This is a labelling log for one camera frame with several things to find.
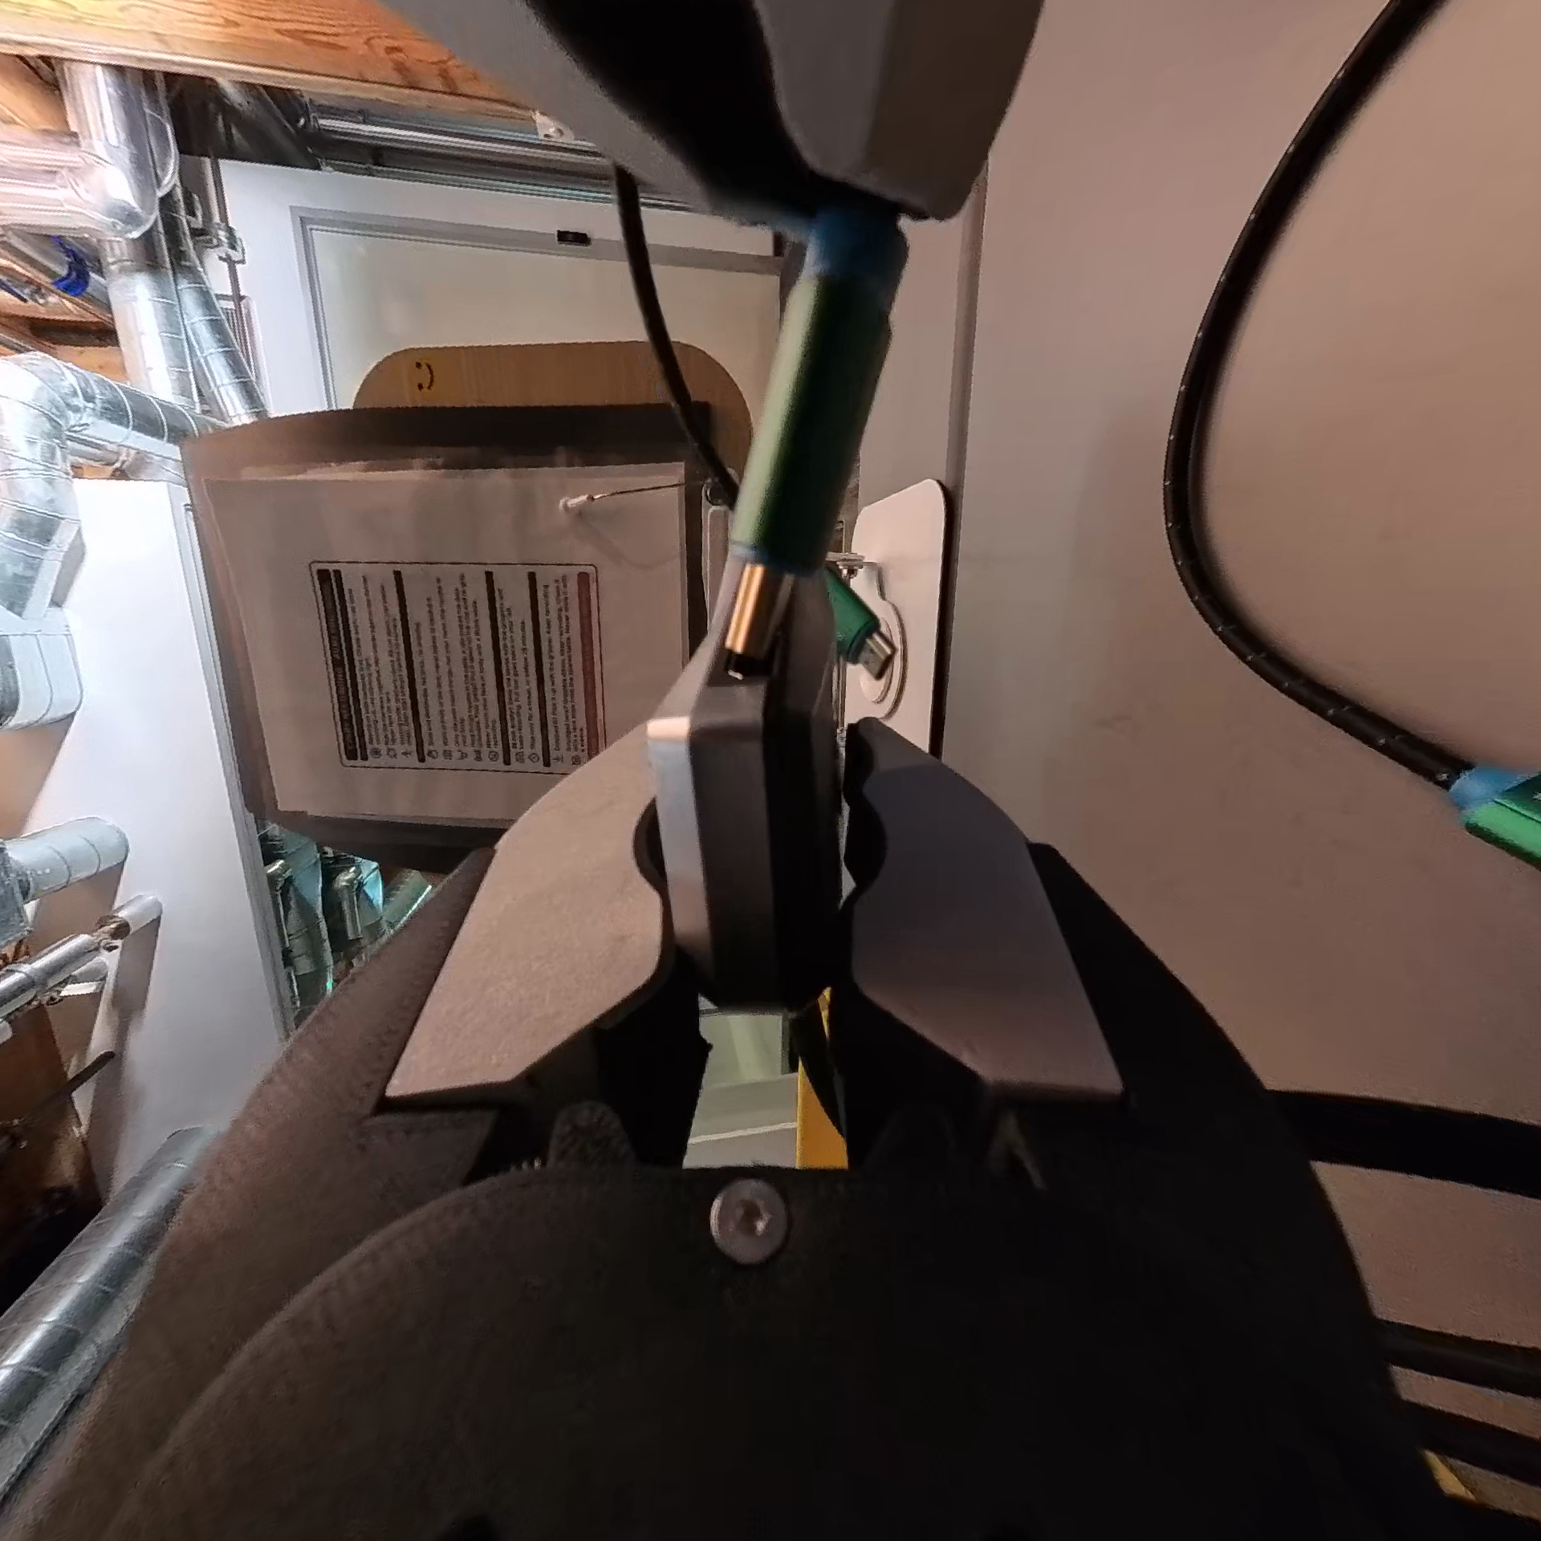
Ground large silver elbow duct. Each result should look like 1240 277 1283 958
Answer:
0 354 232 730

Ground white rounded panel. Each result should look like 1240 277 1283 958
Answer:
847 478 954 754

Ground wooden board with smiley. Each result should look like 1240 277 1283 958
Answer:
352 340 755 417

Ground teal pipe fittings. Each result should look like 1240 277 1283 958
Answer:
259 823 466 1036

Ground white cabinet door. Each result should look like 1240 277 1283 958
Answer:
211 155 787 417

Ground green-plug braided hdmi cable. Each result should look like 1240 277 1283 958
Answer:
612 165 914 690
1161 0 1541 871

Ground long silver spiral duct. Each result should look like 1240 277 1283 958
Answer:
0 1125 232 1463

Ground wooden beam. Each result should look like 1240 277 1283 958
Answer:
0 0 545 121

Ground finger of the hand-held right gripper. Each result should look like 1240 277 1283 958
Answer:
386 0 821 224
752 0 1050 224

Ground shiny silver elbow pipe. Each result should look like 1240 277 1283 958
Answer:
0 59 184 242

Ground grey metal adapter hub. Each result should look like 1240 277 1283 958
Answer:
648 577 845 1012

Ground grey pipe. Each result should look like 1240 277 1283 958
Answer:
0 818 131 946

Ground yellow board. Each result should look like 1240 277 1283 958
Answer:
795 986 1477 1500

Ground thick black cable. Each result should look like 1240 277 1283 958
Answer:
1402 1401 1541 1487
1274 1088 1541 1195
1383 1320 1541 1401

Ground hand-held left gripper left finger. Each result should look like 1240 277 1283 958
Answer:
386 722 676 1102

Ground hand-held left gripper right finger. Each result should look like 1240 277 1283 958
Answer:
837 717 1127 1102

